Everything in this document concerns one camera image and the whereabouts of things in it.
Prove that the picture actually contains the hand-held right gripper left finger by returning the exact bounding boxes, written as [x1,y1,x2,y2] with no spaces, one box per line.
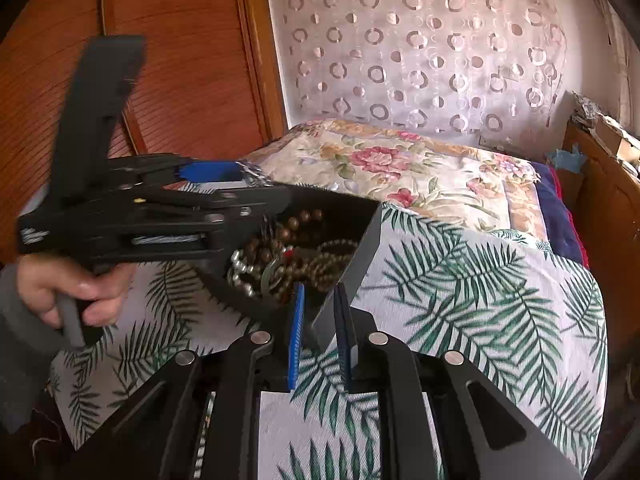
[75,281,307,480]

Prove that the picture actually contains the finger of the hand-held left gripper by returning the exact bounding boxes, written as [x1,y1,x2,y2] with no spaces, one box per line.
[137,184,293,241]
[149,154,244,184]

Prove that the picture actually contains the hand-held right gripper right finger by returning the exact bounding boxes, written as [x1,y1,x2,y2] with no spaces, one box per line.
[332,282,583,480]

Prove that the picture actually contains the dark brown bead bracelet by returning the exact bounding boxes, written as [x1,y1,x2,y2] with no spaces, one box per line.
[240,209,327,306]

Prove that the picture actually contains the metal hair comb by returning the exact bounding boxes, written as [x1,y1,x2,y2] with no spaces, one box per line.
[260,255,287,307]

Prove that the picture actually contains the white pearl necklace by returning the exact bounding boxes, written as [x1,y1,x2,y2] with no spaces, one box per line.
[227,247,296,299]

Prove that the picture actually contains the black jewelry box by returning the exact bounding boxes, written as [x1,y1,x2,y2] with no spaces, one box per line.
[197,182,385,356]

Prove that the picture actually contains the light brown bead bracelet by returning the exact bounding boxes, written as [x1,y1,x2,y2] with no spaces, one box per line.
[300,239,361,292]

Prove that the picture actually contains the person's left forearm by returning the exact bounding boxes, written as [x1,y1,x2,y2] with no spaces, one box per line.
[0,262,67,436]

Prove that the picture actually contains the person's left hand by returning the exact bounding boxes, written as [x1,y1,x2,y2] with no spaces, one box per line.
[17,252,134,328]

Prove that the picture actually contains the leaf print tablecloth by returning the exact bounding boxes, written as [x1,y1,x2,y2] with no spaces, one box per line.
[47,200,608,480]

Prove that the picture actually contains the floral bedspread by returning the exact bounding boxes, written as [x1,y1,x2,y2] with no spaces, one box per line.
[245,119,544,242]

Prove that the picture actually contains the circle patterned curtain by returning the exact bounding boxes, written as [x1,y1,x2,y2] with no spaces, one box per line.
[265,0,569,144]

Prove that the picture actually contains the dark blue blanket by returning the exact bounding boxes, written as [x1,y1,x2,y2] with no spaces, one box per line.
[537,162,592,267]

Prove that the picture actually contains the blue plastic bag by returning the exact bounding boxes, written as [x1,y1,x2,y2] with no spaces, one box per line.
[546,145,589,174]

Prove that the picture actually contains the wooden cabinet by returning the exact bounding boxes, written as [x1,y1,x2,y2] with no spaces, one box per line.
[555,120,640,411]

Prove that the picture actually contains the pile of papers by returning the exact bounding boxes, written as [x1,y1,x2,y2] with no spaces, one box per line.
[570,91,609,129]

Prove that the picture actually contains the cardboard box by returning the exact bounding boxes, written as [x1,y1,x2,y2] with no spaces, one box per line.
[595,117,640,173]

